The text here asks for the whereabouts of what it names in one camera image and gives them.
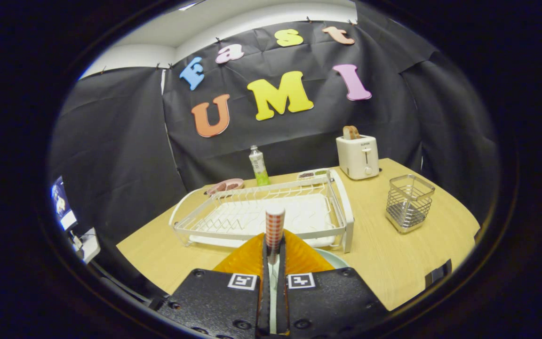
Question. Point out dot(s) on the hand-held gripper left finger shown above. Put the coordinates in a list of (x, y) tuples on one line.
[(205, 301)]

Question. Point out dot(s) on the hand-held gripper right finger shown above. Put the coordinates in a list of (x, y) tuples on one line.
[(337, 301)]

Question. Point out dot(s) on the pale green plate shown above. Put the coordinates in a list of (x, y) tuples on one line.
[(334, 259)]

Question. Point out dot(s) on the pink plate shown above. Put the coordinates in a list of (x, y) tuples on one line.
[(214, 190)]

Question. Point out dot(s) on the white divided dish with grains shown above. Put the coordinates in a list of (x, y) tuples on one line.
[(311, 174)]

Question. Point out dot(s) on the white drain tray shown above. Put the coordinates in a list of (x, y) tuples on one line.
[(299, 212)]

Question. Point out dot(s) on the black block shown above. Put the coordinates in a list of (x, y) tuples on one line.
[(438, 273)]

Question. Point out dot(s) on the brown meat piece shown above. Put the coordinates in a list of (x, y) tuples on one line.
[(218, 188), (232, 185)]

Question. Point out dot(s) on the white box device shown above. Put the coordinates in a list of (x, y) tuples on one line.
[(87, 245)]

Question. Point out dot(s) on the white toaster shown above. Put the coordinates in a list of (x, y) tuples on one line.
[(353, 160)]

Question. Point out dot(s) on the clear bottle with green liquid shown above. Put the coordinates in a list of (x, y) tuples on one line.
[(259, 167)]

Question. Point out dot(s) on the toasted bread slice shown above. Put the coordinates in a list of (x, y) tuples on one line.
[(346, 133), (356, 132)]

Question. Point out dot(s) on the small monitor screen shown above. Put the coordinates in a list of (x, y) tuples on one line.
[(61, 202)]

